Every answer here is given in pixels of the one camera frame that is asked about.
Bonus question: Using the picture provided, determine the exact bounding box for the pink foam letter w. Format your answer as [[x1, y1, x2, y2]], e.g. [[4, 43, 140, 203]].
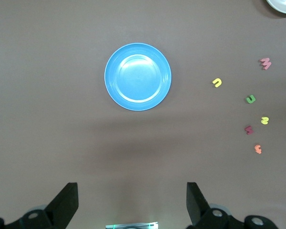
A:
[[259, 58, 272, 71]]

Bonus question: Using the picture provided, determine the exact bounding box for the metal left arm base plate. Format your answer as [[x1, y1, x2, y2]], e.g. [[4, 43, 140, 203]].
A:
[[105, 221, 159, 229]]

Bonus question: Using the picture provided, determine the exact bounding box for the brown table cover sheet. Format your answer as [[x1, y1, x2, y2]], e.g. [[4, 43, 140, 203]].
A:
[[0, 0, 286, 229]]

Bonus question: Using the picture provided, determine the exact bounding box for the blue plate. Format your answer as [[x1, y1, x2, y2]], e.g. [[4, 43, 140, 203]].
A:
[[104, 42, 172, 112]]

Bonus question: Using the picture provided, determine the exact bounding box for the beige plate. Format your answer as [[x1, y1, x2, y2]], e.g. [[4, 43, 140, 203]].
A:
[[266, 0, 286, 14]]

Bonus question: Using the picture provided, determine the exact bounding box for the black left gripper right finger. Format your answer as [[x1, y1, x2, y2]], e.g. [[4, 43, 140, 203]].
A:
[[186, 182, 277, 229]]

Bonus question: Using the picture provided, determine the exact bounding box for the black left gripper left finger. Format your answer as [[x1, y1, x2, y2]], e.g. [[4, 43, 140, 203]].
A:
[[0, 182, 79, 229]]

